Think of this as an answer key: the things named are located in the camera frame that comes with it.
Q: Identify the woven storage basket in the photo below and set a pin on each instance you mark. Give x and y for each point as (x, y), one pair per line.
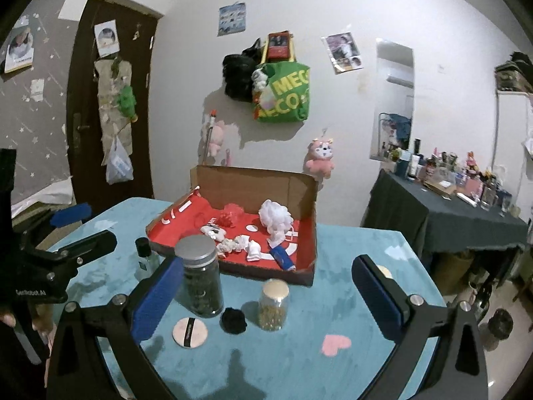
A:
(514, 77)

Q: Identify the green tote bag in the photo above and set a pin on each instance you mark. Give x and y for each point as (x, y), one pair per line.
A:
(287, 91)

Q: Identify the cardboard box with red inside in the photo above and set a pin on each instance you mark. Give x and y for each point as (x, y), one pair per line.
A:
(250, 187)

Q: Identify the pink hanging plush toy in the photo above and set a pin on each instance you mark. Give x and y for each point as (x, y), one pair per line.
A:
(318, 158)

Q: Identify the stick with red tip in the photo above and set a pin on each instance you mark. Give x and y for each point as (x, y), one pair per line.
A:
(211, 133)

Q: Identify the white mesh bath pouf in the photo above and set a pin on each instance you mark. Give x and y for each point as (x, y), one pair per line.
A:
(275, 216)

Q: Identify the person's left hand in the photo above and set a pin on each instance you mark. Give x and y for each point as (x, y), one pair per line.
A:
(43, 321)

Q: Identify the beige powder puff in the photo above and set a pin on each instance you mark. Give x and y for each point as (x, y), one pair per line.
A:
(183, 333)

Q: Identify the sheer white sock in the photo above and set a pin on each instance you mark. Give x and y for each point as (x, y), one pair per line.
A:
(254, 252)

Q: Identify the dark brown door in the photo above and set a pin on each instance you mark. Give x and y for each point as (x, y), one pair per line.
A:
(83, 91)

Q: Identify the framed wall photo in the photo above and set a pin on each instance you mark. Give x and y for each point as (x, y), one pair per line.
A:
(18, 46)

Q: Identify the clear bottle with black cap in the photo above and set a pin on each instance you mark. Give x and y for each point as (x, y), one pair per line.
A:
(145, 264)

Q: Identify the pale pink plush toy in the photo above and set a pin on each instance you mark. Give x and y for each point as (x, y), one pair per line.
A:
(215, 137)

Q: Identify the green plush toy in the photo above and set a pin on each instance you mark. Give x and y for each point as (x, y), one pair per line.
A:
(126, 103)

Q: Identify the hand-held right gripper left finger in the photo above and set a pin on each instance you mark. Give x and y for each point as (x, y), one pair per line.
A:
(160, 296)

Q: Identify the beige hanging door organiser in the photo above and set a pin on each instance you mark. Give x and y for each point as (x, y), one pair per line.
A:
(109, 104)

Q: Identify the photo on door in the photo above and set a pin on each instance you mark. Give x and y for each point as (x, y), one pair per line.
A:
(106, 37)

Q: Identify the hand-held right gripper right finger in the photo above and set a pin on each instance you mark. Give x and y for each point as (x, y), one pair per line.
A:
(374, 296)

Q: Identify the small jar of golden capsules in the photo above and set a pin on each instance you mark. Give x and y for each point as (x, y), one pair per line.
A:
(272, 312)

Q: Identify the blue cloth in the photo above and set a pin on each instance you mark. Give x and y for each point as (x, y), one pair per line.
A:
(283, 258)

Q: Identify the beige scrunchie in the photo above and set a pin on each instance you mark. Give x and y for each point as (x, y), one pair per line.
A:
(233, 245)

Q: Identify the dark round container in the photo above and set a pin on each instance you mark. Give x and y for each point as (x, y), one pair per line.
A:
(501, 325)

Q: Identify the wall mirror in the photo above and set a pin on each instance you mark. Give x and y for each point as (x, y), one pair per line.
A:
(393, 91)

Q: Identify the blue wall calendar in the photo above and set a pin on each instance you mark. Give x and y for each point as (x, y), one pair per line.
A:
(231, 18)

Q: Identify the red box in tote bag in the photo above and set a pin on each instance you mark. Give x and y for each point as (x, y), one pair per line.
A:
(278, 46)

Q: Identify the clear hanging plastic bag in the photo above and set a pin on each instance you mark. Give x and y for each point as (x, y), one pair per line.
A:
(118, 164)

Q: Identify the tall glass jar green leaves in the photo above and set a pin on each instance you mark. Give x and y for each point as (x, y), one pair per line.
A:
(202, 287)

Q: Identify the black scrunchie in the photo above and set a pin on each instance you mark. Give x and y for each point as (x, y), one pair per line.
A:
(233, 321)

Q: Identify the white cabinet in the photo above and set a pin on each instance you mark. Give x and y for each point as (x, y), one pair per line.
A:
(514, 133)

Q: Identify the wall photo poster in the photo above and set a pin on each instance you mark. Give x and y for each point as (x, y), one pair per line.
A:
(342, 53)

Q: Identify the black plastic bag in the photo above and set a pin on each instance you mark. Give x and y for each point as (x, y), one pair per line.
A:
(237, 75)

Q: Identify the dark cloth covered table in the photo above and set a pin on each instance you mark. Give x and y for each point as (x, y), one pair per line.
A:
(437, 216)

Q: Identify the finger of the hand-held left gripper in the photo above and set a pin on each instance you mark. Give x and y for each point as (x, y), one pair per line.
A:
(70, 214)
(87, 241)

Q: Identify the row of cosmetic bottles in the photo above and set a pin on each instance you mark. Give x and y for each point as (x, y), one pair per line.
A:
(449, 171)

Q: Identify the white plush toy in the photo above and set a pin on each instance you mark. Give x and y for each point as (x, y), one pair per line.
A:
(260, 80)

